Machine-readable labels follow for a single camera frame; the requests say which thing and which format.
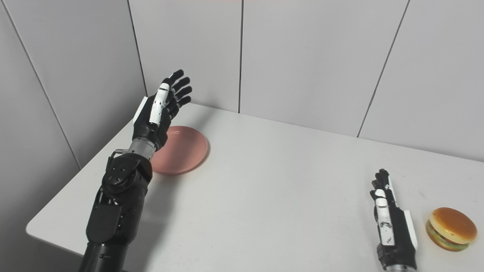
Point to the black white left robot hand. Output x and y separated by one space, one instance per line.
149 128

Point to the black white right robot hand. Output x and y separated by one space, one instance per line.
401 241

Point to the pink round plate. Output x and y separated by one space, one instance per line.
183 149

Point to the toy hamburger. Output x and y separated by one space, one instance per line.
452 226

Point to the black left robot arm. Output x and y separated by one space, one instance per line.
113 211

